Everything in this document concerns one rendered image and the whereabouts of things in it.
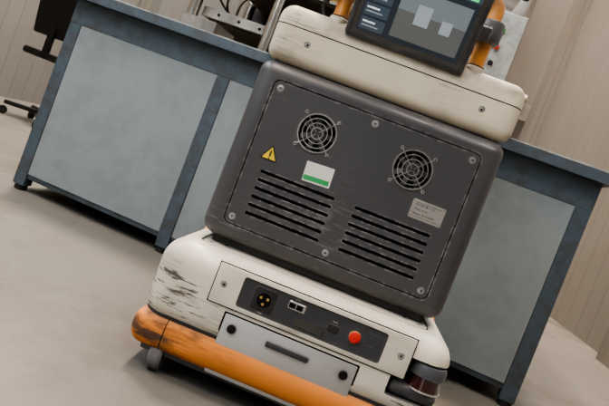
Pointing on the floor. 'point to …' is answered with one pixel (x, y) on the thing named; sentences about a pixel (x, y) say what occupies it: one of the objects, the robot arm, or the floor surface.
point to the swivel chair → (50, 18)
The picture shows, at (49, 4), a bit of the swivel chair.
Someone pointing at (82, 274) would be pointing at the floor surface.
